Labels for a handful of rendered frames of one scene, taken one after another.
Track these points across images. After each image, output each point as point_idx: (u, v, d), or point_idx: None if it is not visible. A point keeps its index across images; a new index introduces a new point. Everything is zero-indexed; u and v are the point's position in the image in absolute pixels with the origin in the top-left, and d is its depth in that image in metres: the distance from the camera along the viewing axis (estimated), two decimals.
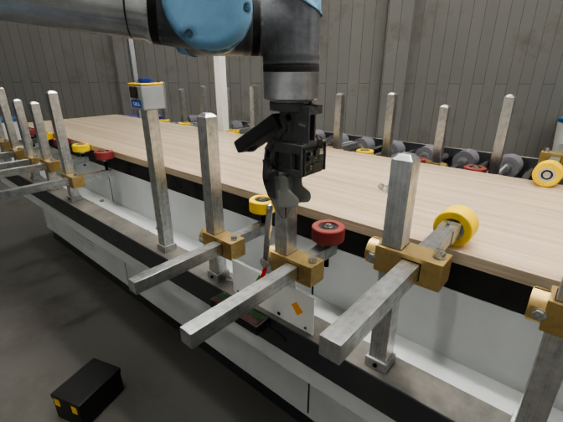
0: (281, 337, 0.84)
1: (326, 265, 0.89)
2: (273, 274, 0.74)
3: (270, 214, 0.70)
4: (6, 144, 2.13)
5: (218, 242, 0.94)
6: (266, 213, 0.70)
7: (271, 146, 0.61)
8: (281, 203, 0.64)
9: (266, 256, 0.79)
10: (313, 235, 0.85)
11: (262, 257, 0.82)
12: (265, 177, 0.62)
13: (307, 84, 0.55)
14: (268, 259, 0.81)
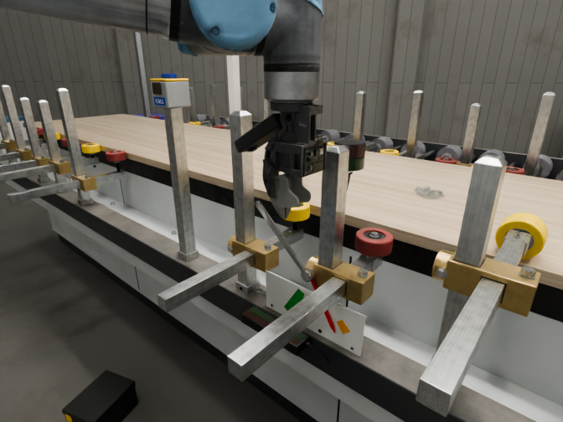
0: (324, 357, 0.76)
1: None
2: (321, 290, 0.67)
3: (263, 209, 0.70)
4: (11, 145, 2.05)
5: (250, 252, 0.86)
6: (261, 213, 0.71)
7: (271, 146, 0.61)
8: (281, 203, 0.64)
9: (300, 265, 0.73)
10: (358, 245, 0.77)
11: (302, 272, 0.75)
12: (265, 177, 0.62)
13: (307, 84, 0.55)
14: (307, 269, 0.74)
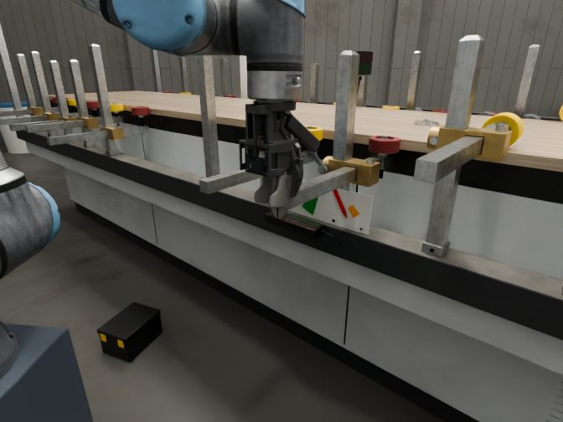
0: (337, 240, 0.91)
1: (380, 176, 0.98)
2: (343, 168, 0.83)
3: (287, 110, 0.85)
4: (37, 110, 2.20)
5: None
6: (286, 114, 0.86)
7: None
8: (266, 198, 0.67)
9: (317, 159, 0.87)
10: (372, 146, 0.94)
11: (318, 167, 0.89)
12: None
13: (250, 83, 0.56)
14: (322, 163, 0.88)
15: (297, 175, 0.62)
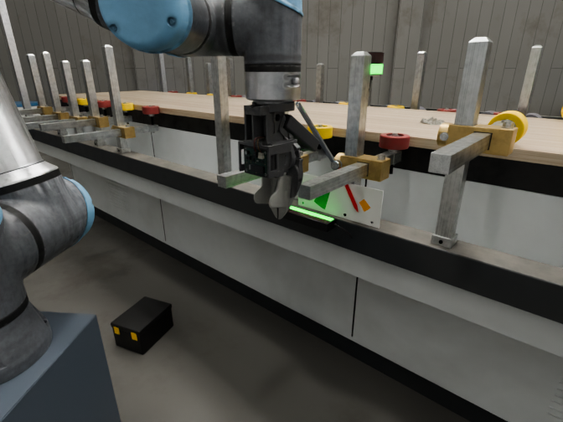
0: (348, 234, 0.95)
1: (390, 172, 1.02)
2: (358, 163, 0.88)
3: (302, 108, 0.89)
4: (47, 110, 2.23)
5: None
6: (300, 112, 0.89)
7: None
8: (266, 198, 0.67)
9: (330, 155, 0.91)
10: (383, 142, 0.98)
11: (331, 163, 0.93)
12: None
13: (248, 84, 0.56)
14: (335, 160, 0.92)
15: (297, 176, 0.62)
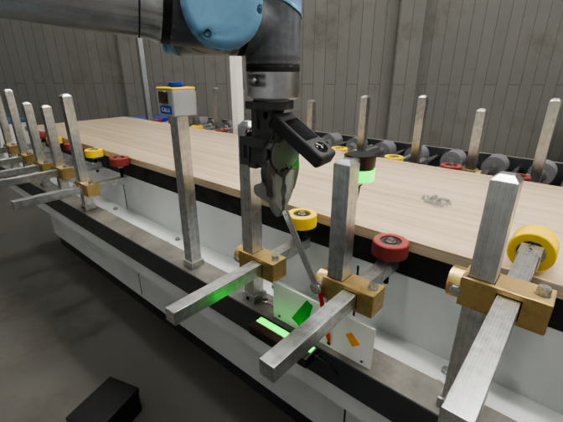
0: (333, 369, 0.76)
1: (385, 281, 0.83)
2: (343, 294, 0.69)
3: (290, 220, 0.67)
4: (13, 149, 2.05)
5: (257, 262, 0.85)
6: (286, 223, 0.68)
7: None
8: (281, 192, 0.69)
9: (312, 278, 0.72)
10: (375, 250, 0.79)
11: (311, 283, 0.74)
12: (296, 167, 0.68)
13: None
14: (317, 281, 0.73)
15: (260, 174, 0.62)
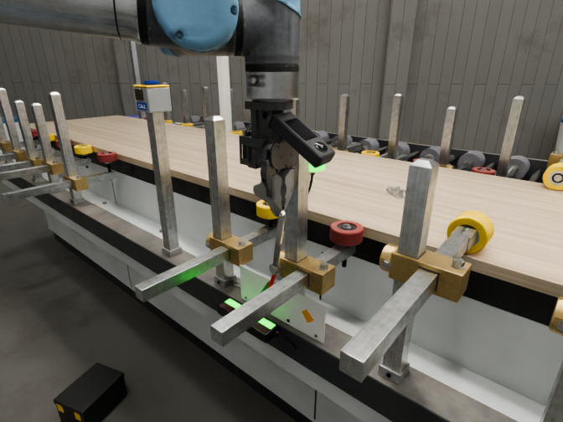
0: (291, 344, 0.82)
1: (343, 265, 0.90)
2: (296, 273, 0.75)
3: (282, 221, 0.68)
4: (7, 146, 2.11)
5: (225, 247, 0.92)
6: (278, 220, 0.69)
7: None
8: (281, 192, 0.69)
9: (276, 263, 0.78)
10: (333, 236, 0.86)
11: (271, 264, 0.80)
12: (296, 166, 0.68)
13: None
14: (278, 265, 0.79)
15: (260, 174, 0.62)
